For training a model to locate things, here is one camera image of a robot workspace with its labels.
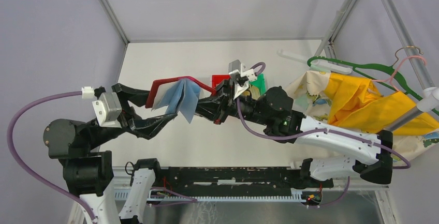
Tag pink clothes hanger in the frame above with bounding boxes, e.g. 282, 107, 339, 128
372, 46, 427, 83

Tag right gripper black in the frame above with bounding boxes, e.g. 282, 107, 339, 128
184, 79, 271, 126

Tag white hanger rack stand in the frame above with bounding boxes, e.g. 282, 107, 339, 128
277, 50, 438, 136

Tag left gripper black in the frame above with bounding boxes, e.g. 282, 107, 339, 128
87, 78, 177, 147

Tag gold cards in green bin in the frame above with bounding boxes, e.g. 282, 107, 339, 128
242, 85, 261, 100

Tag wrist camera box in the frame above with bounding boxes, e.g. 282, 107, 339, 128
228, 59, 257, 100
81, 86, 122, 128

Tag yellow patterned cloth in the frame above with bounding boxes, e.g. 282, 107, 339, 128
285, 70, 438, 160

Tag white cable duct strip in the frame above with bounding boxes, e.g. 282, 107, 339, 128
114, 188, 306, 203

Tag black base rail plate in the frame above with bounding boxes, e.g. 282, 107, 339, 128
153, 167, 334, 197

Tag green clothes hanger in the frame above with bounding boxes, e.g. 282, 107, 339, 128
306, 56, 423, 101

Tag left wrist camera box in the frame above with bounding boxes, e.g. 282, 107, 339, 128
81, 86, 122, 128

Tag red plastic bin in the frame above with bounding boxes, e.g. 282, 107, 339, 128
211, 74, 230, 88

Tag green plastic bin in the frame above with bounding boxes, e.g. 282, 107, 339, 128
250, 73, 267, 95

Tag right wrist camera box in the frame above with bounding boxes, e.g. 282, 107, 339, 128
228, 59, 257, 100

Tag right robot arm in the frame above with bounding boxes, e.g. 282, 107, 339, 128
195, 79, 393, 187

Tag red leather card holder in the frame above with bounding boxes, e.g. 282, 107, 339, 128
145, 76, 216, 123

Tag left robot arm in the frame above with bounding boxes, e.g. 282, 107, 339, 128
43, 84, 175, 223

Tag white plastic bin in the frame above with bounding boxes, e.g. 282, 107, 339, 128
197, 77, 214, 92

